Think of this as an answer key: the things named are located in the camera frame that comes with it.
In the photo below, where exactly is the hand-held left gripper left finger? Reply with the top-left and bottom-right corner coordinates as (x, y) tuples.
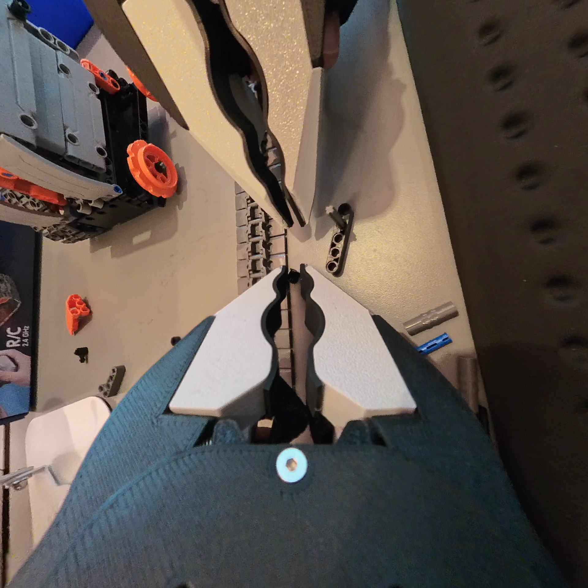
(169, 266), (289, 432)

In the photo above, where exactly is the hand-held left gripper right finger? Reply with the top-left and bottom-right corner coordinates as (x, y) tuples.
(300, 264), (418, 435)

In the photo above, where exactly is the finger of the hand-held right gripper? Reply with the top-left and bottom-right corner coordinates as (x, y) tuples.
(122, 0), (296, 228)
(220, 0), (325, 227)

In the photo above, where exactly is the black five-hole liftarm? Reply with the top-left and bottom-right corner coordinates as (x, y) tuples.
(325, 203), (355, 277)

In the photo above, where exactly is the grey toy track chain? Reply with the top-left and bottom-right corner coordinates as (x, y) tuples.
(234, 138), (296, 391)

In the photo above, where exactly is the person's right hand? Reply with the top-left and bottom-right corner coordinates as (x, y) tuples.
(322, 11), (343, 70)

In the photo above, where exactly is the blue toy pin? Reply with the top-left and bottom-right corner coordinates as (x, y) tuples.
(416, 333), (453, 355)

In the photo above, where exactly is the grey connector tube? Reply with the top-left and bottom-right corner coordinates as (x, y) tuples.
(456, 356), (481, 414)
(403, 302), (459, 336)

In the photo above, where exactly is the toy vehicle with orange wheels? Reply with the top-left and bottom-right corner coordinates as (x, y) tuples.
(0, 0), (180, 244)

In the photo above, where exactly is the dark grey short bent liftarm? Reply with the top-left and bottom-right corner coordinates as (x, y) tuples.
(101, 365), (126, 397)

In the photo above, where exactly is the orange curved toy piece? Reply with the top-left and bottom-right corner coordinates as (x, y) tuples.
(65, 294), (92, 336)

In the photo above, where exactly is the dark studded panel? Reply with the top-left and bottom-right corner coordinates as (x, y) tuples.
(397, 0), (588, 588)

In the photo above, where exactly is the printed toy packaging box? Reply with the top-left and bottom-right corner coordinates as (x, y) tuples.
(0, 220), (42, 419)

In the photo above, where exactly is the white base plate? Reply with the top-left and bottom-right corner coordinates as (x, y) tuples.
(25, 397), (111, 552)

